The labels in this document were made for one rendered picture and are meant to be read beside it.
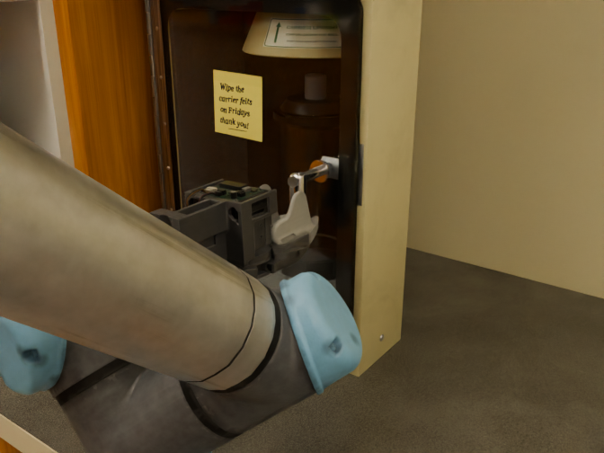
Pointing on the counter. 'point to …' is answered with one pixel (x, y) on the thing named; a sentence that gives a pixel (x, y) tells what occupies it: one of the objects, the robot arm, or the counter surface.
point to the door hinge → (155, 95)
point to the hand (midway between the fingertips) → (302, 226)
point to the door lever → (319, 172)
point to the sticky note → (238, 104)
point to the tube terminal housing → (385, 170)
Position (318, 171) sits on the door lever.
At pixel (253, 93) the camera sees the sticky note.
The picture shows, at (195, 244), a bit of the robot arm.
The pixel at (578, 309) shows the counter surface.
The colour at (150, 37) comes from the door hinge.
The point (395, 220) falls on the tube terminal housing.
